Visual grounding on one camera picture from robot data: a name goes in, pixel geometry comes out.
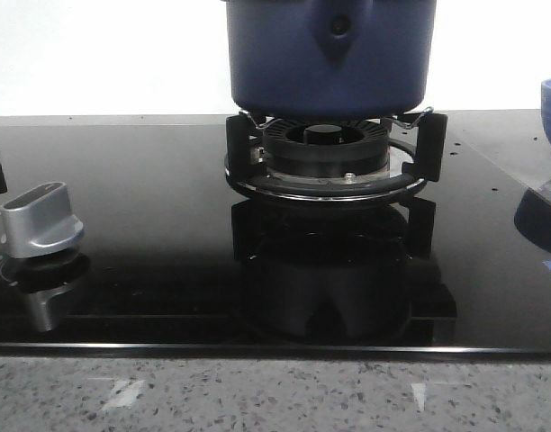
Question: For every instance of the blue cooking pot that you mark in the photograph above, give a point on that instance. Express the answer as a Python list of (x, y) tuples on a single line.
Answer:
[(329, 59)]

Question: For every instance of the black pot support grate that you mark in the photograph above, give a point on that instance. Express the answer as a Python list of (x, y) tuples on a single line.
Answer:
[(416, 145)]

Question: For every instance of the black gas burner head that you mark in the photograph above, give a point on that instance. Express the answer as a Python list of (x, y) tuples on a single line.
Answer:
[(327, 149)]

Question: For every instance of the black glass cooktop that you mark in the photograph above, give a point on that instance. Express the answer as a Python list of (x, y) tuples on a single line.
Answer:
[(174, 263)]

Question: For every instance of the silver stove control knob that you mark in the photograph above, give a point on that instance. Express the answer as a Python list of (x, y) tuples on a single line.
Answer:
[(40, 222)]

